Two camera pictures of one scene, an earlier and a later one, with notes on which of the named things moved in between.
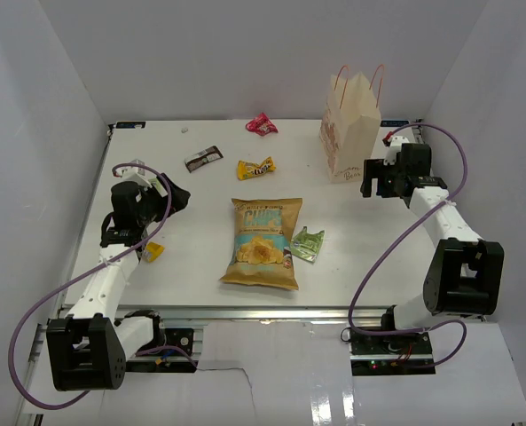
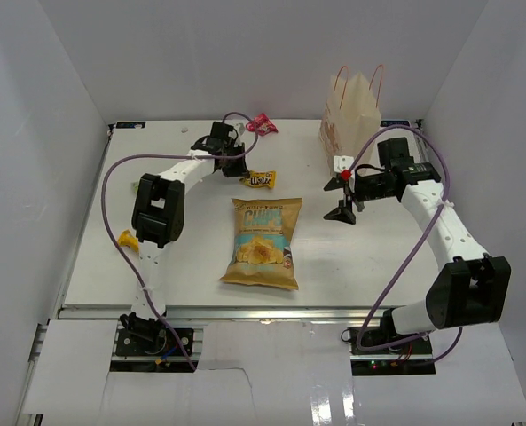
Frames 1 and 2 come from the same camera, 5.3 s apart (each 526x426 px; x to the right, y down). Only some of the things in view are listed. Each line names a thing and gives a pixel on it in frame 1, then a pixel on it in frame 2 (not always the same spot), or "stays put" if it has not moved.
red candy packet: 261,125 stays put
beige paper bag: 350,126 stays put
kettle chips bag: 261,254 stays put
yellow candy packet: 247,169 → 258,178
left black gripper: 179,198 → 240,170
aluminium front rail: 240,312 stays put
